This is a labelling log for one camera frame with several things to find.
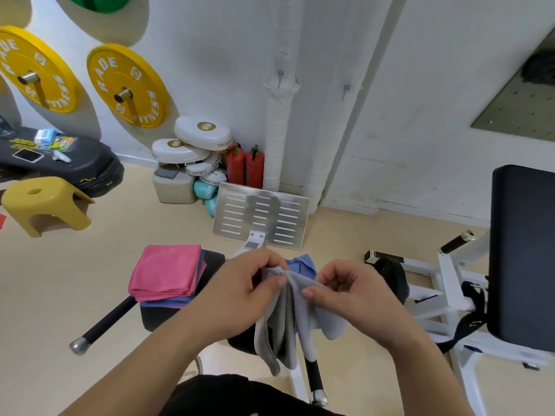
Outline black seat pad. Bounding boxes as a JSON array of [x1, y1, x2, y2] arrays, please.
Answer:
[[140, 250, 295, 356]]

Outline black aerobic step platform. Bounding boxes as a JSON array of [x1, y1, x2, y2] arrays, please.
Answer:
[[0, 125, 125, 199]]

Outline person's right forearm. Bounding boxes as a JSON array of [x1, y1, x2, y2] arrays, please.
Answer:
[[375, 327, 475, 416]]

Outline white boxing pad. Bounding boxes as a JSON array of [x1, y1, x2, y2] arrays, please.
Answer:
[[174, 115, 234, 151], [185, 152, 222, 177], [151, 138, 211, 165]]

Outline person's left forearm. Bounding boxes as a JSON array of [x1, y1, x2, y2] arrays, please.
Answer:
[[56, 318, 217, 416]]

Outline white machine frame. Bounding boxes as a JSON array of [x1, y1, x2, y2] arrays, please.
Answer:
[[364, 231, 555, 416]]

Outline white wrapped pipe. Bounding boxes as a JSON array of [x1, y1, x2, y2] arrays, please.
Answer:
[[262, 0, 304, 194]]

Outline black roller pad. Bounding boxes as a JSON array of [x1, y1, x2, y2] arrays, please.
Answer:
[[373, 257, 409, 306]]

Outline dark blue folded cloth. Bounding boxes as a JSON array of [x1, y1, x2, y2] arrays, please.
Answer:
[[139, 250, 207, 309]]

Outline beige foam block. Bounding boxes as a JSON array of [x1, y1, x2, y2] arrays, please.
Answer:
[[151, 168, 197, 205]]

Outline person's black shorts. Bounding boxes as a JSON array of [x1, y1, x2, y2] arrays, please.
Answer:
[[160, 374, 345, 416]]

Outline person's right hand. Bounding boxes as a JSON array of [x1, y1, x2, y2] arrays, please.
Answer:
[[301, 260, 418, 350]]

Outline black strap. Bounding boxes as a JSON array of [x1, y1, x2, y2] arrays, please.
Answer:
[[433, 281, 489, 354]]

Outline pink folded cloth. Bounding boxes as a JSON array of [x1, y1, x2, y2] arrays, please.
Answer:
[[128, 244, 204, 304]]

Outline blue tissue pack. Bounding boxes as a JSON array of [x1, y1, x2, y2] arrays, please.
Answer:
[[34, 128, 60, 148]]

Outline white smartphone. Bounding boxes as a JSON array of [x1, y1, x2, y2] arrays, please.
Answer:
[[12, 148, 45, 164]]

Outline slotted metal foot plate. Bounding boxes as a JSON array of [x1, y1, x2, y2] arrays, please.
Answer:
[[212, 182, 311, 251]]

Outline yellow plastic stool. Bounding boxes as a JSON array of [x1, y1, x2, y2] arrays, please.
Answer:
[[1, 177, 95, 238]]

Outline grey cloth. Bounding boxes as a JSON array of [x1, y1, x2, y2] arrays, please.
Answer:
[[254, 266, 348, 378]]

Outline black backrest pad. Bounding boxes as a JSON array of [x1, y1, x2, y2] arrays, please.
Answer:
[[487, 165, 555, 354]]

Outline person's left hand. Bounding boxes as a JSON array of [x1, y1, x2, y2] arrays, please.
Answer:
[[191, 249, 289, 343]]

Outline green weight plate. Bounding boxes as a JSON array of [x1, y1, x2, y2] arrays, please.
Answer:
[[60, 0, 132, 14]]

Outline green yellow packet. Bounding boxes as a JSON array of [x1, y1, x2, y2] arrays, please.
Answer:
[[49, 134, 77, 152]]

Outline grey wall pegboard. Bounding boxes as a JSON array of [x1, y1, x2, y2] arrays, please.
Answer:
[[471, 28, 555, 142]]

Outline black handle bar metal cap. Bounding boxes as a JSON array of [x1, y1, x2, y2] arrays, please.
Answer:
[[69, 295, 138, 356], [304, 357, 329, 408]]

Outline yellow weight plate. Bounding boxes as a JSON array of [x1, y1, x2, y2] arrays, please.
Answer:
[[0, 25, 83, 114], [86, 43, 172, 129]]

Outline black grip metal end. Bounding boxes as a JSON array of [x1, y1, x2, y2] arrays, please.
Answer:
[[440, 230, 477, 255]]

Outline red fire extinguisher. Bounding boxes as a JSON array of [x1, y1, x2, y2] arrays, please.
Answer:
[[225, 144, 246, 186], [245, 145, 265, 190]]

